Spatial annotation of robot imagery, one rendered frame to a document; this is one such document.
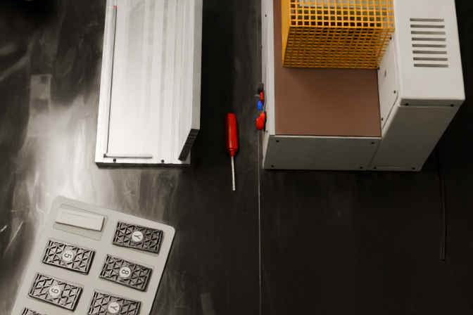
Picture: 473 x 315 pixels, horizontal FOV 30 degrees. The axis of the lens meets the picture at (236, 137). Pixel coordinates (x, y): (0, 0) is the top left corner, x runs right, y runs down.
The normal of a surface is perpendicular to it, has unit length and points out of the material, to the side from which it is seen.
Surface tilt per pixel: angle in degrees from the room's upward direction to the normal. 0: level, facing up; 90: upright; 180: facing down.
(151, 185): 0
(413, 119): 90
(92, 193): 0
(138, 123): 0
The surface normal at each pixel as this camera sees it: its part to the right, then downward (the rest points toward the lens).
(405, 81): 0.04, -0.39
